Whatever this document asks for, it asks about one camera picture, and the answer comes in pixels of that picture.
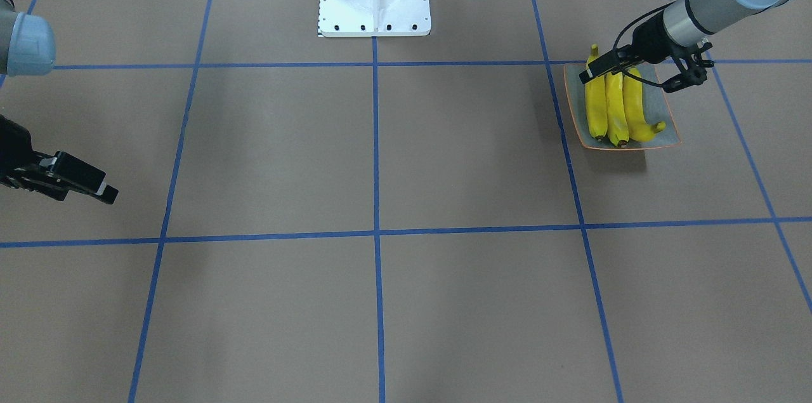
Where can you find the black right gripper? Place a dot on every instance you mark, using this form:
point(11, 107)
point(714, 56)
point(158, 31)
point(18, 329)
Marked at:
point(14, 150)

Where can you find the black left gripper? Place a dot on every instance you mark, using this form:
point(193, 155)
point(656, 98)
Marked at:
point(648, 39)

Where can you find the yellow banana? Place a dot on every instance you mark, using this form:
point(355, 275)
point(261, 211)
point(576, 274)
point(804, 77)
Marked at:
point(617, 128)
point(639, 129)

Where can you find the yellow banana top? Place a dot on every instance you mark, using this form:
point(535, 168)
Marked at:
point(639, 129)

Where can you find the yellow banana carried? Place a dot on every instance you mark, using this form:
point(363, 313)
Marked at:
point(595, 106)

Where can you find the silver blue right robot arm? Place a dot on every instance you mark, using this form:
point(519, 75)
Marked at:
point(28, 49)

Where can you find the grey square plate orange rim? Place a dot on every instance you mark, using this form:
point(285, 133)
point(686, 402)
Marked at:
point(656, 108)

